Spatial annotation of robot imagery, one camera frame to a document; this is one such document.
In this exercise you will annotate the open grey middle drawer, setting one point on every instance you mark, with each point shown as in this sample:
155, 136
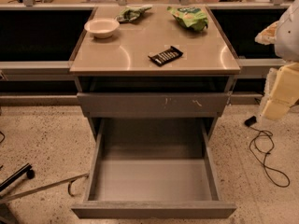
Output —
152, 168

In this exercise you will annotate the white bowl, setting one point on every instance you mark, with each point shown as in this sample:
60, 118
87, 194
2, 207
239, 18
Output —
102, 27

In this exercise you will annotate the grey metal rod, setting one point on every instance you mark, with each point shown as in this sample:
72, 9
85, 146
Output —
49, 186

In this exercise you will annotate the crumpled green snack bag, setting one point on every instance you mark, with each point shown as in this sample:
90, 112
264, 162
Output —
131, 14

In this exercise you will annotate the closed grey top drawer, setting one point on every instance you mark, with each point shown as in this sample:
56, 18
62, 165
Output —
152, 105

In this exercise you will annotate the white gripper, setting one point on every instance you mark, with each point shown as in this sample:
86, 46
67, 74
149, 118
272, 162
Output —
288, 38

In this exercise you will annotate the bright green chip bag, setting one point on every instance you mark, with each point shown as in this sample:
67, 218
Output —
190, 18

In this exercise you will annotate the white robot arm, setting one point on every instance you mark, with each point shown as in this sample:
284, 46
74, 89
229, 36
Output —
284, 35

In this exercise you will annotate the black rxbar chocolate bar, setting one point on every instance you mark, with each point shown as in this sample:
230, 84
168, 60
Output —
166, 56

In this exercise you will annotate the grey drawer cabinet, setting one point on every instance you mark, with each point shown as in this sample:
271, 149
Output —
121, 63

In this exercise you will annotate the black caster leg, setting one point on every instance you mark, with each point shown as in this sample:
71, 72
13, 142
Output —
25, 170

